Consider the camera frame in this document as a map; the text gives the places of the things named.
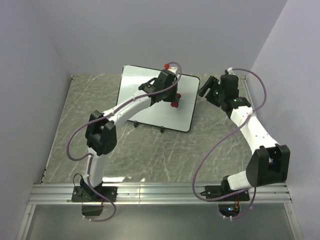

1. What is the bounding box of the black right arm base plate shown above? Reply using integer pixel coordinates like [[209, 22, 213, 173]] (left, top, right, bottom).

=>
[[200, 185, 250, 202]]

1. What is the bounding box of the red whiteboard eraser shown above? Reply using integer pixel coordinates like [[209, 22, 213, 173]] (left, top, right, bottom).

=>
[[170, 93, 181, 108]]

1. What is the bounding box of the aluminium side rail right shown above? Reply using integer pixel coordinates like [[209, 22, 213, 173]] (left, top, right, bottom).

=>
[[241, 74, 293, 203]]

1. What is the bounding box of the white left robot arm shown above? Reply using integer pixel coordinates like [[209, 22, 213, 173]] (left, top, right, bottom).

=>
[[80, 67, 181, 201]]

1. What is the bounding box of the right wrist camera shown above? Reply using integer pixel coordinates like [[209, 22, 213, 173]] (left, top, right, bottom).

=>
[[223, 67, 240, 78]]

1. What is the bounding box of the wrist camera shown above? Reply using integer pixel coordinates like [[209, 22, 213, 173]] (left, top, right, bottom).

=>
[[164, 63, 179, 76], [223, 67, 240, 78]]

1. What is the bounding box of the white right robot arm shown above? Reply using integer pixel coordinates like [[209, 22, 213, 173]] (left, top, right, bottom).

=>
[[198, 74, 291, 200]]

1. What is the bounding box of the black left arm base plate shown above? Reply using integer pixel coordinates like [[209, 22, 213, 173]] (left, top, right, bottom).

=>
[[71, 184, 118, 203]]

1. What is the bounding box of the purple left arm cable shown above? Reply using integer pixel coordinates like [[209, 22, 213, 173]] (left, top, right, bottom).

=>
[[66, 61, 182, 223]]

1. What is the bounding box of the aluminium mounting rail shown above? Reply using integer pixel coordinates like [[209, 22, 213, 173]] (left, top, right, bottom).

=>
[[28, 182, 292, 206]]

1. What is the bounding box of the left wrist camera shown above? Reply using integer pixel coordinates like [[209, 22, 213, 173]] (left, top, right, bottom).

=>
[[164, 63, 179, 76]]

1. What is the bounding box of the white whiteboard with black frame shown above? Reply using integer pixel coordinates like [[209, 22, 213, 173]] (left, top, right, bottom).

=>
[[117, 65, 200, 133]]

